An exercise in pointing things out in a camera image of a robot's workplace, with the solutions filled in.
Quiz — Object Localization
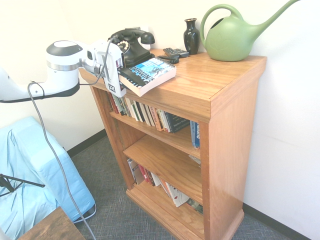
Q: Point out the blue cloth covered chair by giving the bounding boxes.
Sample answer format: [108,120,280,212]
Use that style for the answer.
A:
[0,116,97,240]

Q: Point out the dark green flat book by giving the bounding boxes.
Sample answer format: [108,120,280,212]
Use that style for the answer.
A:
[186,198,204,216]

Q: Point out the red spine book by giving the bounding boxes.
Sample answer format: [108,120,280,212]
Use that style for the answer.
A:
[107,91,121,115]

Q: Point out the wooden bookshelf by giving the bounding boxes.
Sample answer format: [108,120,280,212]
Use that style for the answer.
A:
[79,48,268,240]

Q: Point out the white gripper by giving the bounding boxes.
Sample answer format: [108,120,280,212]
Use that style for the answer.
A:
[95,39,127,98]

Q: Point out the grey white book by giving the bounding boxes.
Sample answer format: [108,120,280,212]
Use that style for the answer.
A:
[126,157,146,186]

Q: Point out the grey camera cable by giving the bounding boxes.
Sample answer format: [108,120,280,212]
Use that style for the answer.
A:
[26,37,118,240]

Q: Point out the red white book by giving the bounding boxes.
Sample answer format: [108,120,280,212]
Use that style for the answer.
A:
[137,164,154,186]

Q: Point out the green spine book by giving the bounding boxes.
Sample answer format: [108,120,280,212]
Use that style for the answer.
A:
[117,96,128,117]

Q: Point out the dark blue paperback book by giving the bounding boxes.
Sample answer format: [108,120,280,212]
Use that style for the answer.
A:
[164,111,191,134]

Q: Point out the white leaning paperback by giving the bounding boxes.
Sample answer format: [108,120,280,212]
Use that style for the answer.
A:
[166,182,190,208]

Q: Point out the loose papers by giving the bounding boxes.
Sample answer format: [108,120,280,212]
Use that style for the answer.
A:
[188,154,201,166]

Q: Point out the green plastic watering can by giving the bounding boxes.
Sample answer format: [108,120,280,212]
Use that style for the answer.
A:
[199,0,302,62]

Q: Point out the blue black paperback book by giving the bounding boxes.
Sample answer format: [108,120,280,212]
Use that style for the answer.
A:
[118,57,177,98]

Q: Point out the orange spine book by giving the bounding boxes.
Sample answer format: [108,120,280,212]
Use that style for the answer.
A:
[149,106,165,131]

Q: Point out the blue spine book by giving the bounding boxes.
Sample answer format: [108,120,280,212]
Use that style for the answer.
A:
[193,121,201,151]
[189,120,196,148]

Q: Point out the white paperback book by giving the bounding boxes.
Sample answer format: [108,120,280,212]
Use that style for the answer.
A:
[124,97,136,121]
[141,102,154,127]

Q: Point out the black camera tripod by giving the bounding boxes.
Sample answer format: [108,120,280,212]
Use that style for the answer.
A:
[0,173,46,198]

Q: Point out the black rotary telephone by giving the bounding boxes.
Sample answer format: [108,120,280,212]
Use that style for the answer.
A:
[107,28,181,68]

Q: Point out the green white book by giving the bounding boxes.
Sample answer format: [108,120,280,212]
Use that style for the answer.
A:
[131,99,145,123]

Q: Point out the small black vase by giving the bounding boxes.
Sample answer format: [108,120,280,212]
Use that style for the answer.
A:
[183,17,201,55]

